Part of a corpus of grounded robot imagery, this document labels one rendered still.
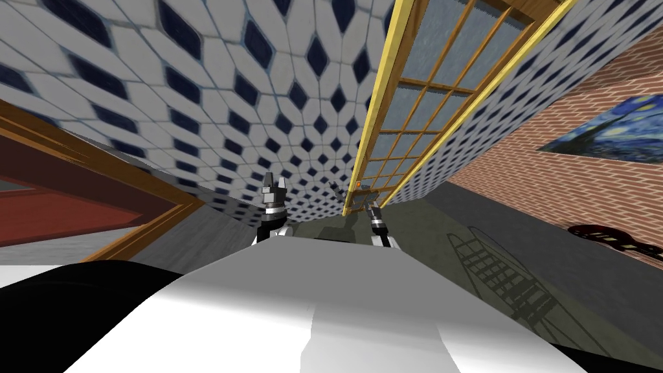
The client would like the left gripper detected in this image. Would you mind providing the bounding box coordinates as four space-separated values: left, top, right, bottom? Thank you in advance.
261 172 288 209

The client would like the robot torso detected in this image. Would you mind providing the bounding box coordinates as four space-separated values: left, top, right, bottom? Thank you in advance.
63 226 591 373

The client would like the yellow-framed glass door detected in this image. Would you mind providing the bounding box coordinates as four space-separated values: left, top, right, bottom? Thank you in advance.
341 0 579 217

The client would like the dark red guitar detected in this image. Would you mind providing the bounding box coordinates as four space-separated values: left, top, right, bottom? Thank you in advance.
567 223 663 261

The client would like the blue swirl painting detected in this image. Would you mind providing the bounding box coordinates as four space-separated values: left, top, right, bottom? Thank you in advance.
537 95 663 165

